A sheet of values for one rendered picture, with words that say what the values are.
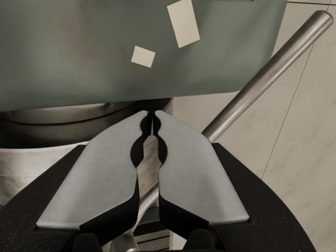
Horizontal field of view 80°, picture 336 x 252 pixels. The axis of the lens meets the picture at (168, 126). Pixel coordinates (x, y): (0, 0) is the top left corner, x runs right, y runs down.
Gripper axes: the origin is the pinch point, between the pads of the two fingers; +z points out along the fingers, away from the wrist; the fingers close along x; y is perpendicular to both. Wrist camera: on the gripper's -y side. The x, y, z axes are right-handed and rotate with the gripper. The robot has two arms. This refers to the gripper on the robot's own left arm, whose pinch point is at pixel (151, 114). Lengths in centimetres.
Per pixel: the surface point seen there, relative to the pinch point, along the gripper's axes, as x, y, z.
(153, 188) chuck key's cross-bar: -0.1, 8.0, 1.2
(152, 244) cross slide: -3, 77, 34
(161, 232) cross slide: 1, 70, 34
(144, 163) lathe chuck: -1.5, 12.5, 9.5
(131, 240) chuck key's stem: -2.3, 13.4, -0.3
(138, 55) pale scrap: -1.1, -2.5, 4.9
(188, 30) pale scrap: 2.8, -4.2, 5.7
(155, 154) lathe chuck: -0.1, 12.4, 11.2
